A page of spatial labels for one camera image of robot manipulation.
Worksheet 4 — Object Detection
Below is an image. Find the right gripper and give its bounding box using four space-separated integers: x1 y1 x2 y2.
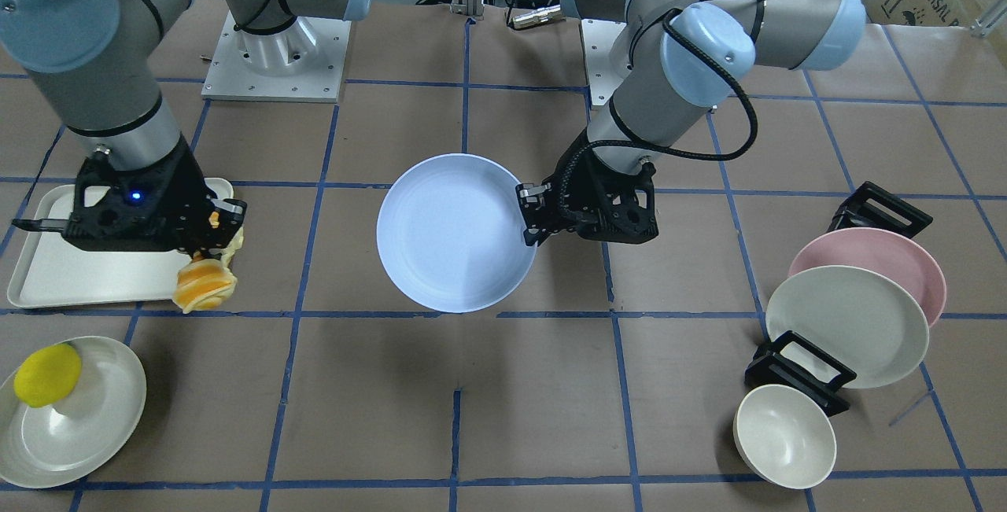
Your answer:
61 138 247 255

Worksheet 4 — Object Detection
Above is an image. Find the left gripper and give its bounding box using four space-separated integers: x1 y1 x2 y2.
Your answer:
515 142 658 247

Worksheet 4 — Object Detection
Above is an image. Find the striped orange bread roll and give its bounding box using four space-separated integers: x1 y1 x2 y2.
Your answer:
172 228 244 314

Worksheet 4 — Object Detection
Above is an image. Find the blue plate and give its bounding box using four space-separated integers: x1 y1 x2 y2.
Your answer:
375 153 538 314

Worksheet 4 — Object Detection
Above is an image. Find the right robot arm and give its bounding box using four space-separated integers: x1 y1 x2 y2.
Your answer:
2 0 371 260

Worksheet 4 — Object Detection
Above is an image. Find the black plate rack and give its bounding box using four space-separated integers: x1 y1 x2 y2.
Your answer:
745 182 934 416

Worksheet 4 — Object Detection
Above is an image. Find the white plate with lemon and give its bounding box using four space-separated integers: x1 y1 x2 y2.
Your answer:
1 336 147 489

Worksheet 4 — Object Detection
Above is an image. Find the cream plate in rack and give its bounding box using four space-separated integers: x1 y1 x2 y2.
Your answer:
765 265 929 389

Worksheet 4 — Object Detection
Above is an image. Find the pink plate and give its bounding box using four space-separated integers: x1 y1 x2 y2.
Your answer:
788 227 947 328

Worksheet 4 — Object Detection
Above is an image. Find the white rectangular tray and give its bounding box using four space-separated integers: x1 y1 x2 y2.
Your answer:
6 177 235 309

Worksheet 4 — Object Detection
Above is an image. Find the silver flashlight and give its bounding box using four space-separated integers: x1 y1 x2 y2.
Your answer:
506 6 567 31

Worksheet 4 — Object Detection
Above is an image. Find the yellow lemon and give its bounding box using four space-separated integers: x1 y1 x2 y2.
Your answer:
13 343 83 408

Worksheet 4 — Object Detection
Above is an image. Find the cream bowl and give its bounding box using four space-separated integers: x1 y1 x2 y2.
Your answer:
732 385 837 490

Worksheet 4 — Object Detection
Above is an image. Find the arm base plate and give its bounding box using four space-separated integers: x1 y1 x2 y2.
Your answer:
201 15 352 104
581 18 717 112

